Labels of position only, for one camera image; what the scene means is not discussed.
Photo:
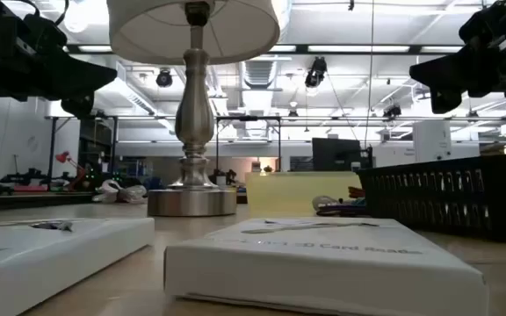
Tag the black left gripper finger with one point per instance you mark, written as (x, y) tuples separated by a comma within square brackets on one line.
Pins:
[(81, 76), (78, 106)]

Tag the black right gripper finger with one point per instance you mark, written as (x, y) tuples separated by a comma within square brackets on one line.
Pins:
[(450, 72), (445, 102)]

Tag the white card reader box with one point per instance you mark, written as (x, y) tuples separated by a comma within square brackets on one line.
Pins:
[(59, 254), (323, 267)]

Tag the black shelving rack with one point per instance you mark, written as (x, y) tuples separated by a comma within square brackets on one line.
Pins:
[(97, 140)]

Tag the white machine cabinet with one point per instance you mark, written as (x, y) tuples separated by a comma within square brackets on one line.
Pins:
[(431, 140)]

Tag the black ceiling spotlight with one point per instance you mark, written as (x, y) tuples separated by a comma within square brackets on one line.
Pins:
[(316, 72), (392, 110), (164, 78)]

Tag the red desk lamp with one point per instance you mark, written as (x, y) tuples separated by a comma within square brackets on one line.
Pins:
[(70, 167)]

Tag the black bench equipment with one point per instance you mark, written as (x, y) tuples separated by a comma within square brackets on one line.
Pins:
[(22, 177)]

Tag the black plastic mesh basket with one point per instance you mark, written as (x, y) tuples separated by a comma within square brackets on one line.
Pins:
[(446, 197)]

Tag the silver lamp with white shade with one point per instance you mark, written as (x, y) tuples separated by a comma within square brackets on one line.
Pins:
[(193, 131)]

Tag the pale yellow rectangular block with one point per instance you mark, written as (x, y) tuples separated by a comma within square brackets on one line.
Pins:
[(288, 193)]

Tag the black metal gantry frame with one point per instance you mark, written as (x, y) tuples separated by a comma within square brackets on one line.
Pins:
[(248, 118)]

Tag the silver ribbed air duct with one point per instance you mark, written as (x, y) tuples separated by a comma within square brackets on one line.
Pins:
[(259, 73)]

